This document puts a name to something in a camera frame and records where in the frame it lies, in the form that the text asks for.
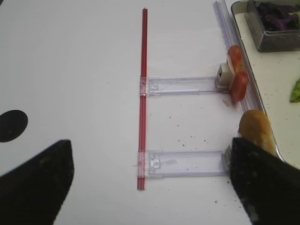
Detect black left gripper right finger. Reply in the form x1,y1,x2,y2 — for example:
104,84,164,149
230,138,300,225

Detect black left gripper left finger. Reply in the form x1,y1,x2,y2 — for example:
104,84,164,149
0,140,74,225

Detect purple cabbage shreds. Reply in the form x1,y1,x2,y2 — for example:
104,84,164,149
256,2,300,32

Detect loose green lettuce leaf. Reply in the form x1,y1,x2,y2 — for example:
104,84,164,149
290,79,300,103

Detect white tomato pusher block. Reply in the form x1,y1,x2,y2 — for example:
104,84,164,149
215,63,234,90

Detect left bun bottom half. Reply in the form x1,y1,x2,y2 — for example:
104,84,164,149
239,110,277,157

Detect black round table hole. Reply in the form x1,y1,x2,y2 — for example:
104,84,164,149
0,110,28,143

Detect white metal tray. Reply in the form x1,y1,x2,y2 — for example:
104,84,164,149
231,0,300,167

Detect left lower clear pusher track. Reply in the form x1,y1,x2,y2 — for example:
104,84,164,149
137,150,228,179

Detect clear pusher track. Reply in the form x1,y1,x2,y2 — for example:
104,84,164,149
140,77,229,96
137,150,228,179

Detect left upper clear pusher track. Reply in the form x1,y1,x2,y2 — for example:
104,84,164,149
140,77,229,96

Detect clear plastic salad container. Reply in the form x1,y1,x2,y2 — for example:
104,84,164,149
245,0,300,52

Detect left red rail strip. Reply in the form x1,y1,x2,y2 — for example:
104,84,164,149
137,8,148,191

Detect left clear divider wall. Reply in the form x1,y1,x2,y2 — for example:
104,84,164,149
213,0,264,112

